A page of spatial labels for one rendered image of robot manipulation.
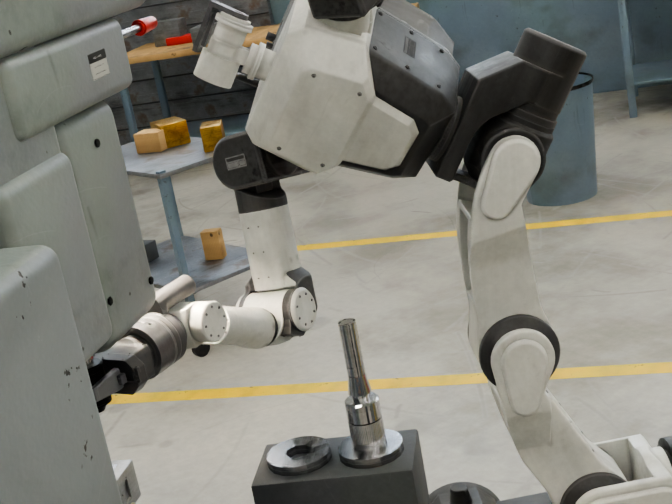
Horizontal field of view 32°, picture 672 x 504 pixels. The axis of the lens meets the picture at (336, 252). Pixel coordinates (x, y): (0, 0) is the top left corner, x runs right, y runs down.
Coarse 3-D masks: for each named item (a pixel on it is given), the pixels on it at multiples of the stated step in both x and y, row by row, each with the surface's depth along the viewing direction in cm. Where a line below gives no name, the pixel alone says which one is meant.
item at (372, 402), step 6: (348, 396) 160; (372, 396) 159; (378, 396) 159; (348, 402) 158; (354, 402) 158; (360, 402) 158; (366, 402) 157; (372, 402) 157; (378, 402) 158; (348, 408) 158; (354, 408) 157; (360, 408) 157; (366, 408) 157; (372, 408) 157
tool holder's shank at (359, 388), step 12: (348, 324) 154; (348, 336) 155; (348, 348) 155; (360, 348) 156; (348, 360) 156; (360, 360) 156; (348, 372) 157; (360, 372) 157; (348, 384) 158; (360, 384) 157; (360, 396) 158
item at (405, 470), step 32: (288, 448) 164; (320, 448) 162; (352, 448) 161; (384, 448) 159; (416, 448) 162; (256, 480) 160; (288, 480) 158; (320, 480) 157; (352, 480) 156; (384, 480) 156; (416, 480) 157
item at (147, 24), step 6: (144, 18) 176; (150, 18) 177; (132, 24) 174; (138, 24) 174; (144, 24) 174; (150, 24) 176; (156, 24) 178; (126, 30) 169; (132, 30) 171; (138, 30) 173; (144, 30) 174; (150, 30) 177; (126, 36) 169
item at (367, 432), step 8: (376, 408) 158; (352, 416) 158; (360, 416) 157; (368, 416) 157; (376, 416) 158; (352, 424) 158; (360, 424) 158; (368, 424) 158; (376, 424) 158; (352, 432) 159; (360, 432) 158; (368, 432) 158; (376, 432) 158; (384, 432) 160; (352, 440) 160; (360, 440) 158; (368, 440) 158; (376, 440) 159; (384, 440) 160; (360, 448) 159; (368, 448) 159; (376, 448) 159
